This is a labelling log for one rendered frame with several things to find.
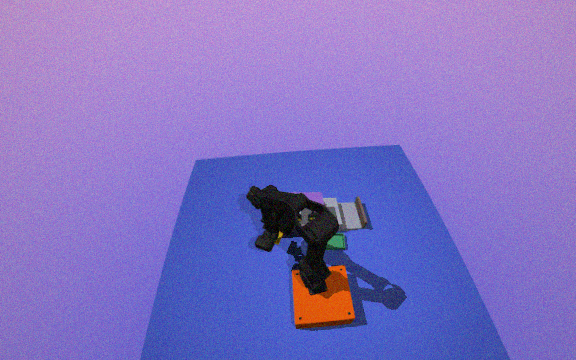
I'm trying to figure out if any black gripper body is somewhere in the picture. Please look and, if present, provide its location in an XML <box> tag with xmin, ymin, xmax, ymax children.
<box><xmin>255</xmin><ymin>210</ymin><xmax>289</xmax><ymax>252</ymax></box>

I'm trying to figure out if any grey ramp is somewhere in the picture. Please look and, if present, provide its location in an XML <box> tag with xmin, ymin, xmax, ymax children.
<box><xmin>299</xmin><ymin>197</ymin><xmax>367</xmax><ymax>231</ymax></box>

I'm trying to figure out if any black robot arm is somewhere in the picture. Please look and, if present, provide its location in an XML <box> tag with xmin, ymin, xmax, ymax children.
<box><xmin>246</xmin><ymin>185</ymin><xmax>339</xmax><ymax>295</ymax></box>

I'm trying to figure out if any green tray floor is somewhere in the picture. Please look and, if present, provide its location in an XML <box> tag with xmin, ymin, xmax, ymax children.
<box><xmin>326</xmin><ymin>235</ymin><xmax>344</xmax><ymax>247</ymax></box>

